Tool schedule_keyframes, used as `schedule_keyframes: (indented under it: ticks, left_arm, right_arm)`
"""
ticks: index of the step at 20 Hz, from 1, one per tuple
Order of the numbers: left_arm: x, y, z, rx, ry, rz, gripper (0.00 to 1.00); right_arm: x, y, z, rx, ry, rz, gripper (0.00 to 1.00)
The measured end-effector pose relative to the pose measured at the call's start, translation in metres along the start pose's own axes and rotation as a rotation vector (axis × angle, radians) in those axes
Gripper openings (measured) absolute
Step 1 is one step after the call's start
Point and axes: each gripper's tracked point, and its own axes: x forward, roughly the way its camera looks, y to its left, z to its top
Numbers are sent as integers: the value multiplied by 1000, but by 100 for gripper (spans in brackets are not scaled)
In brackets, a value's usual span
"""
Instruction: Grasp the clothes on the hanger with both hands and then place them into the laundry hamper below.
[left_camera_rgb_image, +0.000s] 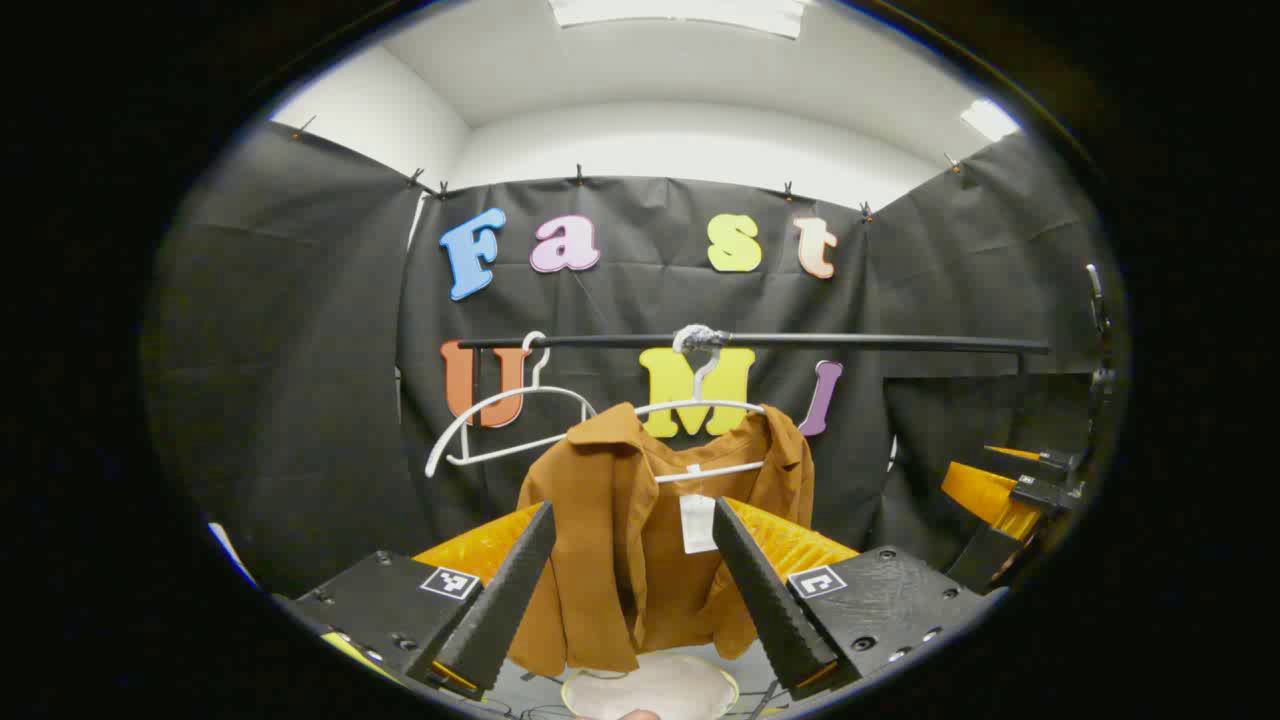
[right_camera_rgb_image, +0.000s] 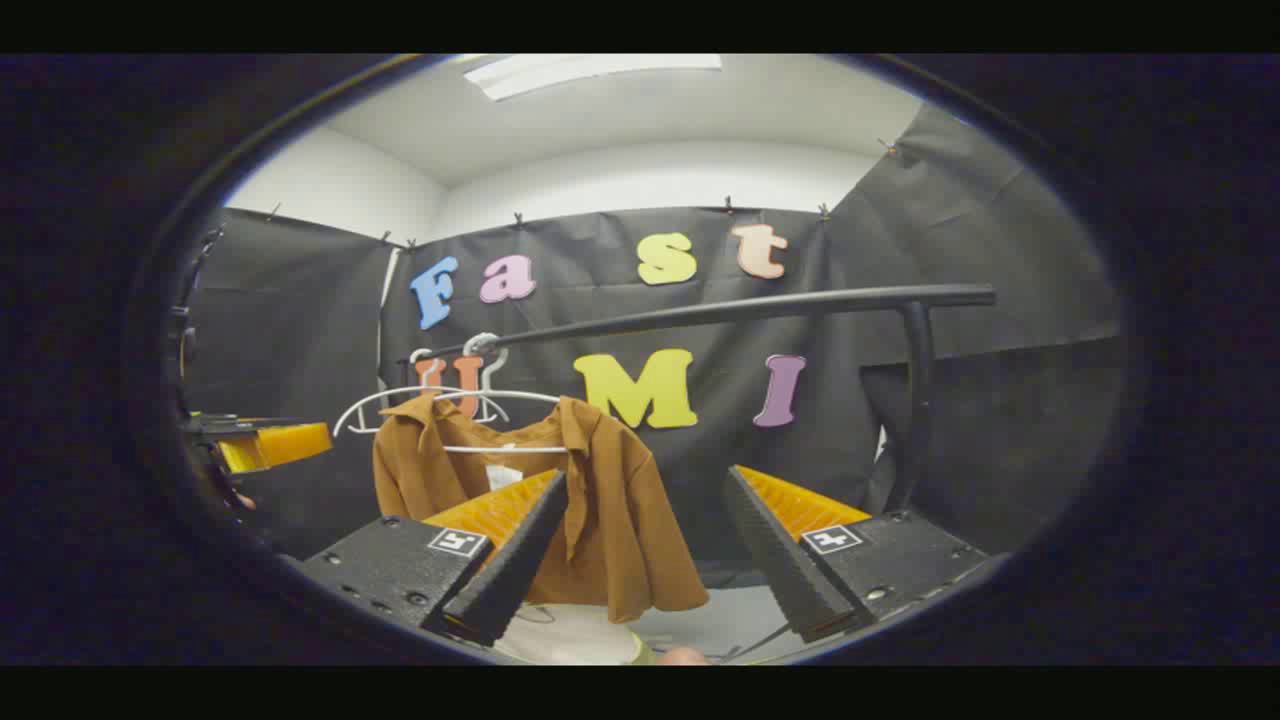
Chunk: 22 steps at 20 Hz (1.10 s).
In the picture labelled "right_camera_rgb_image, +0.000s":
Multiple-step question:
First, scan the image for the ceiling light panel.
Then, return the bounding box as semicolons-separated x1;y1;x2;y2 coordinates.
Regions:
465;55;723;102

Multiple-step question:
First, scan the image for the black clothes rack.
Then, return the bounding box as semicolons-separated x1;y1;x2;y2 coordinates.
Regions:
398;283;998;516

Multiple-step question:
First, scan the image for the black backdrop cloth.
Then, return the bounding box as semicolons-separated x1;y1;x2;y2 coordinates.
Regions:
185;100;1126;591

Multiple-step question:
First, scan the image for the white clothes hanger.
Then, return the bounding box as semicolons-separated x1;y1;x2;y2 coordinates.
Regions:
333;348;513;438
440;333;571;456

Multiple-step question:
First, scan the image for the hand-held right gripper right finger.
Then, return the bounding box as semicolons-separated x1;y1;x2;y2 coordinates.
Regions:
722;464;993;646

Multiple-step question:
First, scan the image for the white laundry hamper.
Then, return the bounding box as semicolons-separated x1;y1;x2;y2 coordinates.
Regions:
495;600;661;666

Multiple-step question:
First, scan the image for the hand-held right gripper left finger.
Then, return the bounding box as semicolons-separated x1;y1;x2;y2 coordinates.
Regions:
298;468;569;648

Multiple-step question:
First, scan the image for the brown shirt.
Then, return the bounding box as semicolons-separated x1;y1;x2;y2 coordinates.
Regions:
372;393;711;625

